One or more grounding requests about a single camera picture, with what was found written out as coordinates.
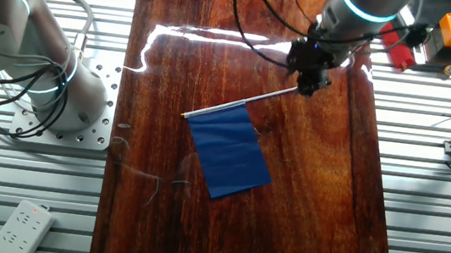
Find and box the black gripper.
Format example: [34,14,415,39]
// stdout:
[283,29,349,102]

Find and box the blue flag with white stick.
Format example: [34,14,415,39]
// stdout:
[171,74,299,208]

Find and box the wood pattern table mat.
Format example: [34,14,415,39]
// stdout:
[90,0,427,253]

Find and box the white power strip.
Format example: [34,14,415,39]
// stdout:
[0,196,58,253]

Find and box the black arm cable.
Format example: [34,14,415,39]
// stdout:
[246,0,418,55]
[224,0,297,69]

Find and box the red handled tool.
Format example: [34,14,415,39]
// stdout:
[375,20,420,73]

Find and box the wrist camera on silver bracket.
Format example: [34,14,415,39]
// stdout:
[400,21,432,51]

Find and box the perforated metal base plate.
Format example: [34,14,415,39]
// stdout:
[8,49,124,153]

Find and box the grey cable with metal connector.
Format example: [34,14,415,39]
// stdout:
[28,0,96,63]

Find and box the black base cable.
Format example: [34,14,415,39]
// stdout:
[0,56,73,146]
[0,58,52,116]

